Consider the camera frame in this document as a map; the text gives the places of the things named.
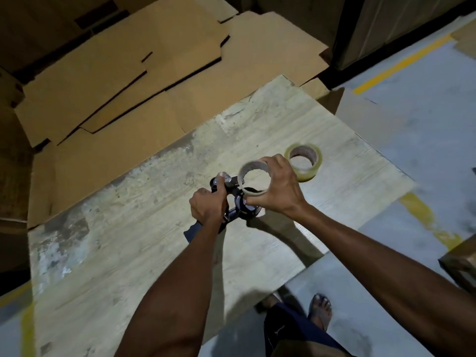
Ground person's right hand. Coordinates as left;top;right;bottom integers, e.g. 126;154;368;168
243;154;309;220

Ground person's left hand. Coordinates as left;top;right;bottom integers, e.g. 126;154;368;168
189;175;230;229

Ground dark blue tape dispenser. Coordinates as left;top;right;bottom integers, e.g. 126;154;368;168
184;172;263;244

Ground cardboard tape core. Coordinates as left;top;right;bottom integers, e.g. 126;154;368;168
237;160;272;197

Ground person's right forearm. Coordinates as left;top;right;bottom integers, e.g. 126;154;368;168
294;204;476;357

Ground person's left forearm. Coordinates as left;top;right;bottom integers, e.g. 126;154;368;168
115;218;224;357

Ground clear packing tape roll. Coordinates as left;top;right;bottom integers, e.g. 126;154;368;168
284;143;323;183

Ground flat cardboard sheet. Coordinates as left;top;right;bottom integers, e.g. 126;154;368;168
27;91;187;230
80;11;330;135
14;0;239;148

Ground small cardboard flap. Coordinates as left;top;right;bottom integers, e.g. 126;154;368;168
300;77;345;116

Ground person's right foot sandal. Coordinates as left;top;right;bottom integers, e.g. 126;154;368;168
307;293;333;332

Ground dark blue shorts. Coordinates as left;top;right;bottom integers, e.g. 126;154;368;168
263;302;356;357

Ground dark cardboard stack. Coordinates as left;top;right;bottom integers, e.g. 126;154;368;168
0;68;35;296

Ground brown cardboard box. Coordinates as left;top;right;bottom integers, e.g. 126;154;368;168
438;234;476;294

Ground cardboard piece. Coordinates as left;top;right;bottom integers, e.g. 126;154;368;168
451;18;476;60

